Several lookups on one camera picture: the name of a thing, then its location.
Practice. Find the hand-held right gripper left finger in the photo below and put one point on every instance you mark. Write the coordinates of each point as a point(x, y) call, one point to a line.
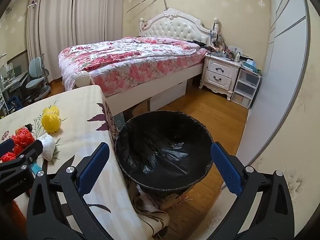
point(93, 166)

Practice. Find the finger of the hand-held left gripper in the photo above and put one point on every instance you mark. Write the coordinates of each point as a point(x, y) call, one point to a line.
point(32, 152)
point(6, 147)

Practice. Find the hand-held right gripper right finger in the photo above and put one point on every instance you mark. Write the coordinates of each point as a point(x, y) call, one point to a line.
point(226, 167)

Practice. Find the red foam fruit net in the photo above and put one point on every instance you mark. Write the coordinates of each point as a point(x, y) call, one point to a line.
point(8, 157)
point(23, 137)

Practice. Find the white cloth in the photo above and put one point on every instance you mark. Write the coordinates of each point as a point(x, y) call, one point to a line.
point(47, 146)

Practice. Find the trash bin with black liner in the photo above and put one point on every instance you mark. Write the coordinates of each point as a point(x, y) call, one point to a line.
point(162, 152)

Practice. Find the teal flat packet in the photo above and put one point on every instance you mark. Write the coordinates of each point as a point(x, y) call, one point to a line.
point(37, 169)

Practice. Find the yellow foam fruit net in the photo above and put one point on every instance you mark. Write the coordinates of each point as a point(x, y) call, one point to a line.
point(51, 122)

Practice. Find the orange cloth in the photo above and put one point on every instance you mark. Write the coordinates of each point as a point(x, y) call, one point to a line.
point(21, 220)

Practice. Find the blue plastic crate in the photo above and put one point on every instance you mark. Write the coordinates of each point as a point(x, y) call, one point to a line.
point(13, 103)

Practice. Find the floral tablecloth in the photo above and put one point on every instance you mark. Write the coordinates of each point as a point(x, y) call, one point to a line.
point(80, 120)

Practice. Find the grey study desk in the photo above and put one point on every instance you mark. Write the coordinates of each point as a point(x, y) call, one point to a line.
point(15, 81)

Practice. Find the blue-grey desk chair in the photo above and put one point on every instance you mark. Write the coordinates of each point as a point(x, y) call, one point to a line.
point(36, 77)

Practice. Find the clear plastic drawer unit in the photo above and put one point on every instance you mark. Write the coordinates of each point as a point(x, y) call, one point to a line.
point(246, 87)

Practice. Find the white storage box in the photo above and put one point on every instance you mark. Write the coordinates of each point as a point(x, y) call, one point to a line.
point(170, 96)

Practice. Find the white nightstand with drawers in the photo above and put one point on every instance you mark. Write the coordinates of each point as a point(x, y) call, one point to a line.
point(220, 75)

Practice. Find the teal box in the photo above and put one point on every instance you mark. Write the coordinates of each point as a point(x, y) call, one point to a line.
point(249, 63)

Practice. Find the pink floral blanket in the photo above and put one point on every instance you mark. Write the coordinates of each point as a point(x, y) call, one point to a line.
point(125, 60)

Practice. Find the white sliding wardrobe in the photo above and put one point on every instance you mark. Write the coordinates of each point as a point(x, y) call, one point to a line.
point(280, 67)

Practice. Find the group of toiletry bottles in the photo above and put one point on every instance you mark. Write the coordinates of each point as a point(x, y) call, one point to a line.
point(225, 51)

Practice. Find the beige curtains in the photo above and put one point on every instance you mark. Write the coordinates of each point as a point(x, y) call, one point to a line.
point(75, 30)

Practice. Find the white bed with tufted headboard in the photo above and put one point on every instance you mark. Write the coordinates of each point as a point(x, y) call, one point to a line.
point(172, 27)

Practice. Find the thin metal rod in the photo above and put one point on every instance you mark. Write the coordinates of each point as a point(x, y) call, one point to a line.
point(147, 1)

